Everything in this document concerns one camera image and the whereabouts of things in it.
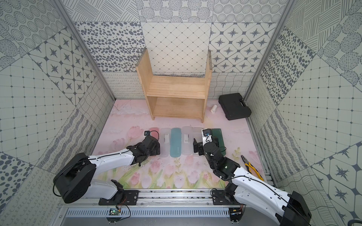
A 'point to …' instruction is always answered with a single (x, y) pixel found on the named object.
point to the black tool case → (234, 106)
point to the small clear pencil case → (165, 142)
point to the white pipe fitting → (214, 108)
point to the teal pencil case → (176, 142)
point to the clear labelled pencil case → (196, 133)
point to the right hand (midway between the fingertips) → (203, 138)
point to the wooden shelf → (174, 96)
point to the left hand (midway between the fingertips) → (153, 144)
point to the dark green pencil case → (217, 133)
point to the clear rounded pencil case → (186, 140)
